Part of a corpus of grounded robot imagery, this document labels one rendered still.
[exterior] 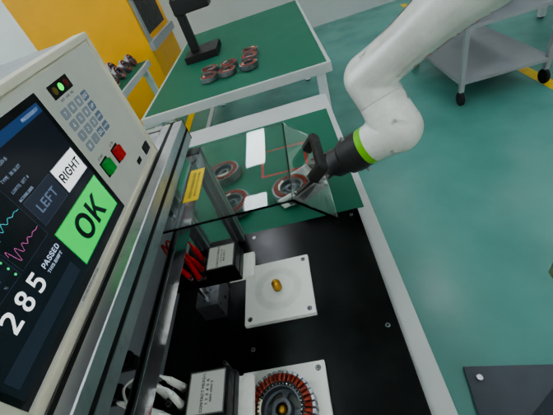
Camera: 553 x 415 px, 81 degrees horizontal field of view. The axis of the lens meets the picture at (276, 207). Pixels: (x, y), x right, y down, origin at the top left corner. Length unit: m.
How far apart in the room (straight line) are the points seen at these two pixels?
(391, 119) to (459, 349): 1.01
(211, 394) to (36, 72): 0.45
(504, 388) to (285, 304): 0.95
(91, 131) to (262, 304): 0.45
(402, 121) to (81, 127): 0.58
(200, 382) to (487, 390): 1.11
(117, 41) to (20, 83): 3.59
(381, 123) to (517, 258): 1.18
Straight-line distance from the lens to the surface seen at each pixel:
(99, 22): 4.02
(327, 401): 0.61
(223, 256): 0.64
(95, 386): 0.38
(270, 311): 0.70
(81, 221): 0.43
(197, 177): 0.60
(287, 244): 0.81
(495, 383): 1.46
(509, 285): 1.69
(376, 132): 0.75
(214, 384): 0.52
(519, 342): 1.56
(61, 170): 0.43
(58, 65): 0.51
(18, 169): 0.39
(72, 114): 0.48
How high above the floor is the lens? 1.36
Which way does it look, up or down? 40 degrees down
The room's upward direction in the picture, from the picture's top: 21 degrees counter-clockwise
